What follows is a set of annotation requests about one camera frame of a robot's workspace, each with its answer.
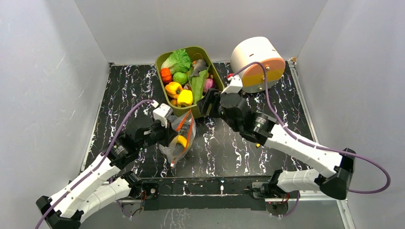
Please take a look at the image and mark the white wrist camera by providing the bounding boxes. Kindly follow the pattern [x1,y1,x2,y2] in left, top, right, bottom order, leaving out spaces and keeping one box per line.
[221,74,243,94]
[152,104,173,127]

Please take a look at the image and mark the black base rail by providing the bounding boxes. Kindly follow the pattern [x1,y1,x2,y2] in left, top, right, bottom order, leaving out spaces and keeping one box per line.
[141,176,270,211]

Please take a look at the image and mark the orange mini pumpkin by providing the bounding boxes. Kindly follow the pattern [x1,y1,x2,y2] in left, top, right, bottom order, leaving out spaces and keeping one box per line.
[160,68,173,84]

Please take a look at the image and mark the olive green plastic bin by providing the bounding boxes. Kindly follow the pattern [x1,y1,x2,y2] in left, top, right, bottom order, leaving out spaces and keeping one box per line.
[155,46,224,119]

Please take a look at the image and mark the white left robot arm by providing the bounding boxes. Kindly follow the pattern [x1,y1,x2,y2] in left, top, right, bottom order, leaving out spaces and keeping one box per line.
[36,120,177,229]

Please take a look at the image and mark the clear zip top bag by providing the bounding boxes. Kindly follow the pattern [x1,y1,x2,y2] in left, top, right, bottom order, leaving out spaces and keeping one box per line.
[159,110,196,168]

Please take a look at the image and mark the orange yellow bell pepper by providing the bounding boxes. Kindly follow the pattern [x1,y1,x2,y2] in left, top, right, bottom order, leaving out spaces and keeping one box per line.
[165,81,183,99]

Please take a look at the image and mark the green leafy vegetable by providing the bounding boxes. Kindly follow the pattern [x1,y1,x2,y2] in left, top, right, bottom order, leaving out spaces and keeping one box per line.
[189,69,208,104]

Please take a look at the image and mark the yellow banana pepper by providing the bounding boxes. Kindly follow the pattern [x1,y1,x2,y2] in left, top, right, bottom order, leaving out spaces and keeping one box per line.
[170,135,188,149]

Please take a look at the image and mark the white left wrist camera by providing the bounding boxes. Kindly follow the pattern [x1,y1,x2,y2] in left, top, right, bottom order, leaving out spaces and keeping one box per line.
[152,104,173,127]

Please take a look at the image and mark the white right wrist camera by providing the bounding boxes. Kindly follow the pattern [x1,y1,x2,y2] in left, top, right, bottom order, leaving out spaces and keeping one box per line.
[221,74,243,94]

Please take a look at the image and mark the green bumpy citrus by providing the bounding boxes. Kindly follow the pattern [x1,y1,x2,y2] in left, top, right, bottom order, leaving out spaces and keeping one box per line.
[173,72,188,86]

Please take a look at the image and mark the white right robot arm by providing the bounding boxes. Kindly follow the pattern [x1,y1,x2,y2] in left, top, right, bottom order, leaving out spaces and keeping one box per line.
[197,89,355,200]

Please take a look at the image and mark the white cylindrical drawer box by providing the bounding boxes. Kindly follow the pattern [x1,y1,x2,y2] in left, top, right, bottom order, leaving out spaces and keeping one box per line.
[230,37,286,94]

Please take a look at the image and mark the green lettuce head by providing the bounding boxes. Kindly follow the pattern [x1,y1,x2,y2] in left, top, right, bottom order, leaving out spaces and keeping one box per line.
[160,49,192,75]

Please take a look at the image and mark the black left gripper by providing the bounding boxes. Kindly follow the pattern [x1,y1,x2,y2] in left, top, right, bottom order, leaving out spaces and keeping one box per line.
[138,117,179,151]

